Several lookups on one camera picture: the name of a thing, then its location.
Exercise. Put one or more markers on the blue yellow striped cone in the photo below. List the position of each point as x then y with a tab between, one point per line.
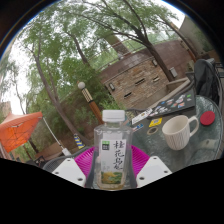
79	141

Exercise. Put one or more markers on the clear drink bottle white cap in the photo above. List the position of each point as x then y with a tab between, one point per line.
112	150

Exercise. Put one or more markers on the wooden bench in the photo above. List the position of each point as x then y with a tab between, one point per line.
53	151

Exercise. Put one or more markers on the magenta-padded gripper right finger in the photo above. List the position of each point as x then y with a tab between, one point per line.
141	163

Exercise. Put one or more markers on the white wall box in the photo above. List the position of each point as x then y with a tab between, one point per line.
173	72

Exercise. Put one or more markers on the black laptop with stickers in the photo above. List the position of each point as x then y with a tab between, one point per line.
176	101

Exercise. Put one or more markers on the grey mesh patio chair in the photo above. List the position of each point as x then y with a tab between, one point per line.
53	162

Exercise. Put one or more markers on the white ribbed mug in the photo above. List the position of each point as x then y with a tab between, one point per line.
178	133

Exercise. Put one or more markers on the blue card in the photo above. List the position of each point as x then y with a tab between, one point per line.
138	127

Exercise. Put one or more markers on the orange canopy tent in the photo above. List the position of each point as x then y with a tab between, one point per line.
18	131

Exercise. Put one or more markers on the white papers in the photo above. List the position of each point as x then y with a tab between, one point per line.
141	116

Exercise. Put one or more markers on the black jacket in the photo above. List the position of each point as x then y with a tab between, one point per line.
206	81

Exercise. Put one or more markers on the slender grey-trunk tree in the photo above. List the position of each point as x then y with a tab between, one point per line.
55	96

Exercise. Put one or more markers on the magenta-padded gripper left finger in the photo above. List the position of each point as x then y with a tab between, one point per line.
83	161

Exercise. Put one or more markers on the globe lamp post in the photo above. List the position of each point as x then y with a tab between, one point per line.
90	100

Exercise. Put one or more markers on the wall lamp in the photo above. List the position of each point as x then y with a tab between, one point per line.
154	62
111	86

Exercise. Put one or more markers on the yellow sticker card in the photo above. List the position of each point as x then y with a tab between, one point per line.
155	122

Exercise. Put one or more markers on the dark-trunk tree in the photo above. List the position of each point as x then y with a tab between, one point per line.
156	58

